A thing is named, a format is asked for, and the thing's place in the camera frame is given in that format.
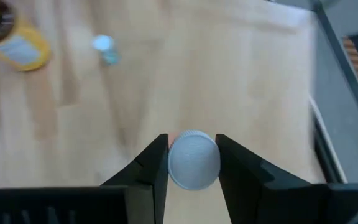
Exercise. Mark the pink vial with white cap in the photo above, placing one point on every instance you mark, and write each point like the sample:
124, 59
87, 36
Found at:
194, 160

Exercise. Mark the blue vial with white cap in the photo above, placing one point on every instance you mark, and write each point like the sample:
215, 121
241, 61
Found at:
104, 43

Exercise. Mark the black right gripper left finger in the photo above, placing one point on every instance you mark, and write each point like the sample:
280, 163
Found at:
149, 174

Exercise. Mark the black aluminium table frame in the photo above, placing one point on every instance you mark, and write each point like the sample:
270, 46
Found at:
350, 73

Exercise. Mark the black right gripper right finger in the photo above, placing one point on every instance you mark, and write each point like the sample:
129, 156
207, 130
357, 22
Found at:
244, 186

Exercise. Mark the brown bottle with yellow cap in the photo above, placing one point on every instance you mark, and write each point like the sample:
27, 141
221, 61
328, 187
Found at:
23, 51

